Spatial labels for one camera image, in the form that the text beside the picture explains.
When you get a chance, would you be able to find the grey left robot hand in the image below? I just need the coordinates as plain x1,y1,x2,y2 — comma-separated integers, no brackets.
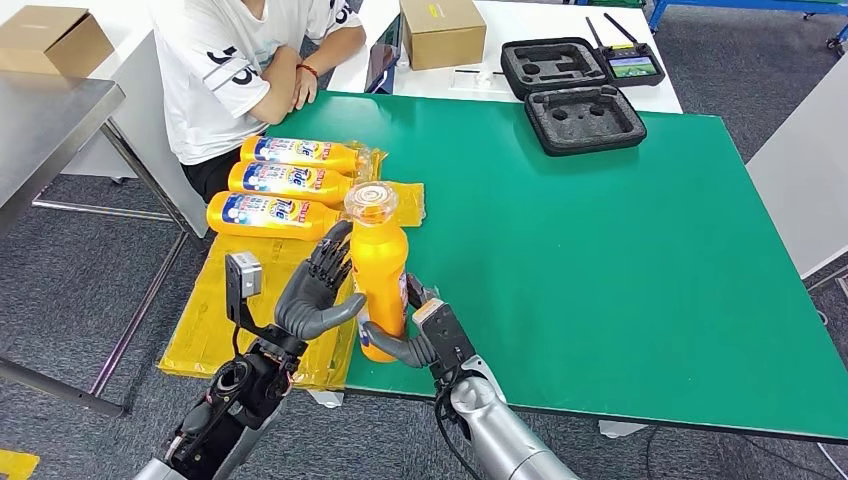
273,220,368,342

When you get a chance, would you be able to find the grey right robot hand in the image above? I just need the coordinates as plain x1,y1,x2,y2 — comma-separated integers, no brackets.
360,272,442,370

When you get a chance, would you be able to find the person's left hand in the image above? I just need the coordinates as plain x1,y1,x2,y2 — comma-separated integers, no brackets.
291,64,321,112

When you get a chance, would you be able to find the orange detergent bottle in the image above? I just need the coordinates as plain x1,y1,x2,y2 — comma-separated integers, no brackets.
343,181,410,364
227,160,362,207
239,135,374,177
205,190,349,242

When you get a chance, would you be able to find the black tablet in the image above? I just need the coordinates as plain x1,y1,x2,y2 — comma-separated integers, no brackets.
362,13,404,95

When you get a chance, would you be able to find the person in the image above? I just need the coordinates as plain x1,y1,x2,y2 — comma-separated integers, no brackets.
148,0,368,203

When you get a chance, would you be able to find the yellow plastic-wrapped cardboard sheet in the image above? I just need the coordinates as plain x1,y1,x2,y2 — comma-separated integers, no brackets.
157,142,427,392

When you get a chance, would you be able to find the cardboard box with yellow sticker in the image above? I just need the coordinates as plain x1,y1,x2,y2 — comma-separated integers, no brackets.
399,0,488,72

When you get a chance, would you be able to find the small clear plastic packet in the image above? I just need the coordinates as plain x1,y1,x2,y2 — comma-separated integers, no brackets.
450,71,497,91

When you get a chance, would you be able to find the black foam-lined case half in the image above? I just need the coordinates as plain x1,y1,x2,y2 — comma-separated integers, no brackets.
499,36,612,102
523,84,648,158

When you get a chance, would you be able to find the plain cardboard box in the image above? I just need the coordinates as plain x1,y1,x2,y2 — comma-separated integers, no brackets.
0,5,115,79

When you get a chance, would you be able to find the stainless steel table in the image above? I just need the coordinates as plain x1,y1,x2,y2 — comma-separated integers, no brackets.
0,71,215,420

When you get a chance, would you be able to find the remote controller with screen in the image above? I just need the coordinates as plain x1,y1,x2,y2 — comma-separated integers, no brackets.
584,11,666,89

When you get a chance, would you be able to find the yellow floor tape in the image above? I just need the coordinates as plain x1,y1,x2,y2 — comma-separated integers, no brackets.
0,450,40,480

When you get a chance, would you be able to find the blue metal shelf rack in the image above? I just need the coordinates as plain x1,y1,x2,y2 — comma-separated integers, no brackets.
647,0,848,34

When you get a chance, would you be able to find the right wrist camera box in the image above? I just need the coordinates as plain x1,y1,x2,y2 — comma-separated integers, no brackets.
411,298,478,382

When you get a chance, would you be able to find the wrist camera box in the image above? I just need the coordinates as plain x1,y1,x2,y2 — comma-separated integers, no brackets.
411,298,478,382
225,251,264,301

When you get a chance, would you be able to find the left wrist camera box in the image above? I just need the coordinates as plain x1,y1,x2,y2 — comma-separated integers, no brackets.
225,251,264,301

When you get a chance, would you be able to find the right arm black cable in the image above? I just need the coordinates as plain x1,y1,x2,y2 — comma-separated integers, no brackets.
433,380,485,480

